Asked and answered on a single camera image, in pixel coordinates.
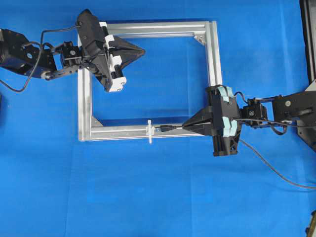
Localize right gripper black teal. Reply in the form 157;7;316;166
182;85;241;157

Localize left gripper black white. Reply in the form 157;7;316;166
81;21;146;93

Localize black USB wire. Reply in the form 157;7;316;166
155;119;316;190

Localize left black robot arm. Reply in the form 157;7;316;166
0;23;146;92

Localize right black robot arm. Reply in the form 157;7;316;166
182;85;316;156

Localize yellowish object bottom right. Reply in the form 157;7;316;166
305;210;316;237

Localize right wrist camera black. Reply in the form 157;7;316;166
212;94;240;137

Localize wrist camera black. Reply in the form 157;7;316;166
212;94;240;137
76;9;105;57

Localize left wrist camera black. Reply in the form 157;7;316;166
76;9;105;57

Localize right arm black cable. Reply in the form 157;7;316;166
233;91;316;136

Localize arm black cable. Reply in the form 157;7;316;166
0;24;82;93
233;91;316;136

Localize white string loop clip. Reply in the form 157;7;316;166
146;119;155;144

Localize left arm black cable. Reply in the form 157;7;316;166
0;24;82;93

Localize silver aluminium extrusion frame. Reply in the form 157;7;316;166
78;21;223;141

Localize black rail right edge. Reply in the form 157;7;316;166
299;0;316;84

